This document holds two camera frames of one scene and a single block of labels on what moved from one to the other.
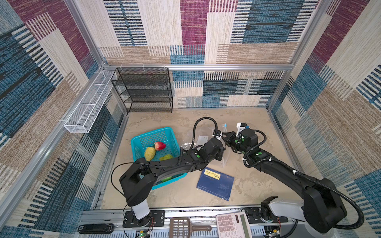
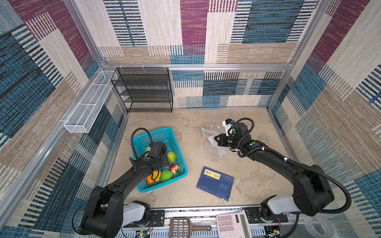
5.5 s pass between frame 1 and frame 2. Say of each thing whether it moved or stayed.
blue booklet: stayed
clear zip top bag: moved
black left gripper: moved
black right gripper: stayed
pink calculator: stayed
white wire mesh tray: stayed
